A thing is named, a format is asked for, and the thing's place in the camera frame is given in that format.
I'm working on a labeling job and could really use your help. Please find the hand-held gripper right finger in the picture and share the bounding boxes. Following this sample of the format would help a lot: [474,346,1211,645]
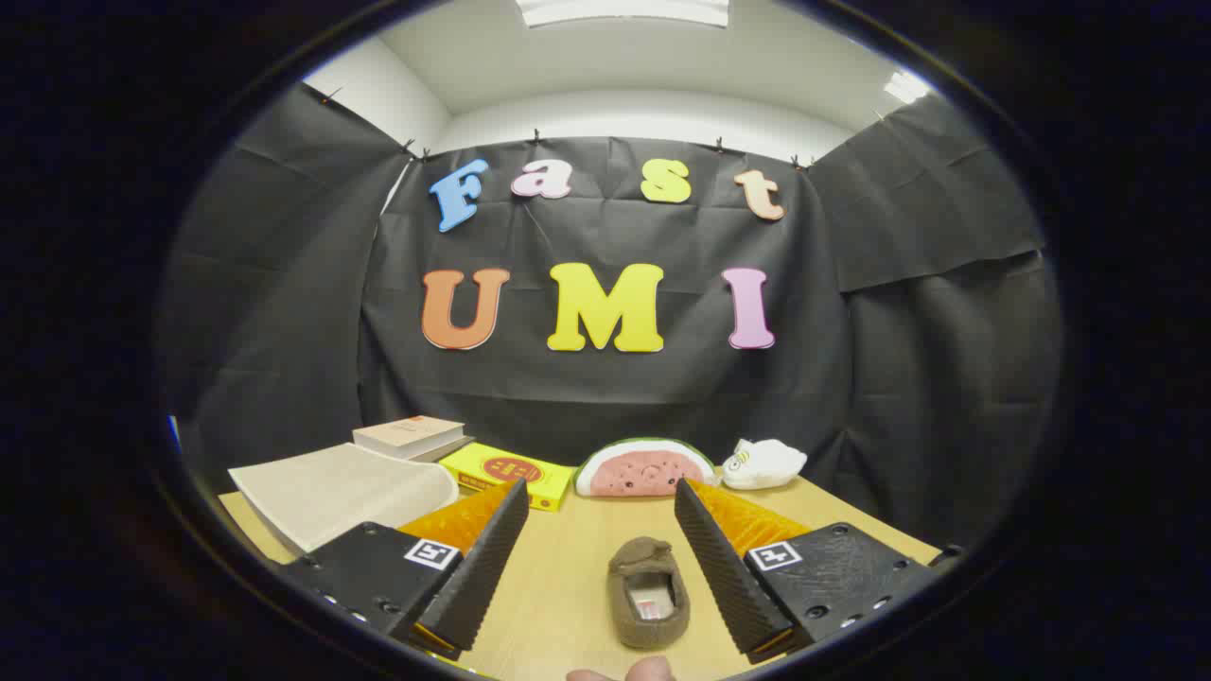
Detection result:
[674,478,964,665]

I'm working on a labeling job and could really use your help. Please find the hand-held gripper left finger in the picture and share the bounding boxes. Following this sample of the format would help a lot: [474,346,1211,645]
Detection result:
[274,478,532,663]

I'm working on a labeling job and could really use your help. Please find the brown fuzzy shoe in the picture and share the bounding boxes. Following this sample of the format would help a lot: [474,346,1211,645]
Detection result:
[607,536,692,651]

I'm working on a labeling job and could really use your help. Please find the cream fabric storage box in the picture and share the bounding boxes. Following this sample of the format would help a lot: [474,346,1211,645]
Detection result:
[227,442,462,556]

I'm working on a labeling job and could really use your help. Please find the yellow book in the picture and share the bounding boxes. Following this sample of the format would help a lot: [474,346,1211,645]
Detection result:
[438,442,576,513]

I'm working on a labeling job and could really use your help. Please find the white plush toy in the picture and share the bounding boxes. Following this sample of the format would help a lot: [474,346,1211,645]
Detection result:
[721,438,808,491]

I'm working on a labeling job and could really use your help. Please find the watermelon slice plush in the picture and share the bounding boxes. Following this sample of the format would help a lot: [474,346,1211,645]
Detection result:
[573,437,722,498]

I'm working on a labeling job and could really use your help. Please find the beige book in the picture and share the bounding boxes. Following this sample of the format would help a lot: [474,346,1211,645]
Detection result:
[352,416,466,462]

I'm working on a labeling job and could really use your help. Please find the ceiling light panel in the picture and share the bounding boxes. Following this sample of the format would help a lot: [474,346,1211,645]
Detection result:
[884,70,934,105]
[516,0,730,28]

